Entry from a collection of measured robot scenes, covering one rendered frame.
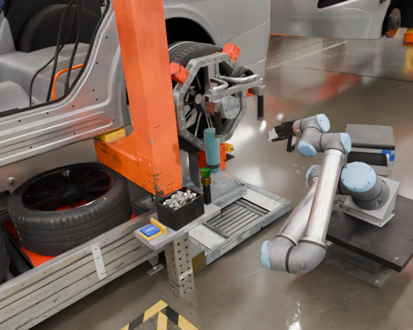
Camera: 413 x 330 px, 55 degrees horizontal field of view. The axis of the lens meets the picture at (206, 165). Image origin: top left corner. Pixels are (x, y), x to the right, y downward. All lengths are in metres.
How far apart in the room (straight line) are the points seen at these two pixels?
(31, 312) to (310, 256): 1.29
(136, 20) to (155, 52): 0.16
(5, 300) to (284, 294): 1.34
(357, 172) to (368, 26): 2.85
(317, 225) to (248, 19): 1.76
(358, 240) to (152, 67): 1.31
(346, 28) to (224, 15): 2.09
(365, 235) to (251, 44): 1.60
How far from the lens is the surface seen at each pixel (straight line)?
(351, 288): 2.32
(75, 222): 2.12
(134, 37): 1.80
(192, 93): 2.36
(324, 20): 4.65
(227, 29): 2.85
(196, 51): 2.31
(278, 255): 1.69
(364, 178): 2.03
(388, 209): 2.28
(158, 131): 1.92
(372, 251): 2.09
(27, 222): 2.20
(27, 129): 2.20
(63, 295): 2.14
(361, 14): 4.64
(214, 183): 2.72
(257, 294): 2.22
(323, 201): 1.73
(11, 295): 2.03
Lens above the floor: 1.58
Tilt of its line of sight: 27 degrees down
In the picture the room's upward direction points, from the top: 4 degrees counter-clockwise
